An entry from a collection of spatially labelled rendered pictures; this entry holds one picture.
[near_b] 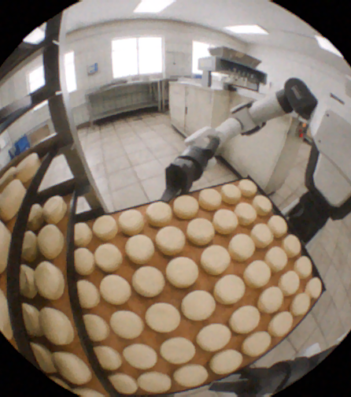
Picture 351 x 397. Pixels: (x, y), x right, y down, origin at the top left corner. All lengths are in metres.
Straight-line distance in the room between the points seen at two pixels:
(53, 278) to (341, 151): 0.55
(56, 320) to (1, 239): 0.10
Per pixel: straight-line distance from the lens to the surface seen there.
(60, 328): 0.19
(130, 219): 0.29
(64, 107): 0.25
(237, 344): 0.28
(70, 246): 0.21
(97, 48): 4.28
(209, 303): 0.24
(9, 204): 0.18
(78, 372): 0.21
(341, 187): 0.44
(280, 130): 1.15
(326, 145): 0.42
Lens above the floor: 0.93
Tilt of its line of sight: 47 degrees down
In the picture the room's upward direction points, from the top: straight up
